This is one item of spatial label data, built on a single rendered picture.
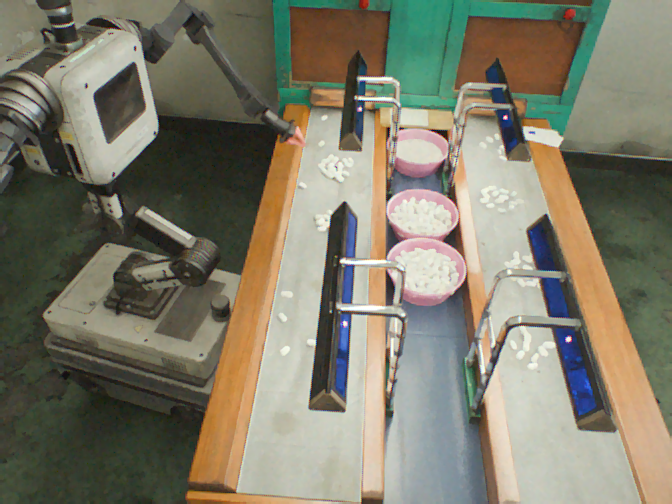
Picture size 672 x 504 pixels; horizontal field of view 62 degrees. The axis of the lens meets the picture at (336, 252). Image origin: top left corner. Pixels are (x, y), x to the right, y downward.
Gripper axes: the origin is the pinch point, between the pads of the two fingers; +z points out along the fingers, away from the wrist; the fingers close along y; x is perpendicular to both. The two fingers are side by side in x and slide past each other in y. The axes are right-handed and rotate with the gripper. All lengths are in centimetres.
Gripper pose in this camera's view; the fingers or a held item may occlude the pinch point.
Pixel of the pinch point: (304, 144)
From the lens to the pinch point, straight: 225.5
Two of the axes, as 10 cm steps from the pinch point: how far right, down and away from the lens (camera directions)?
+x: -6.5, 5.1, 5.6
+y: 0.9, -6.8, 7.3
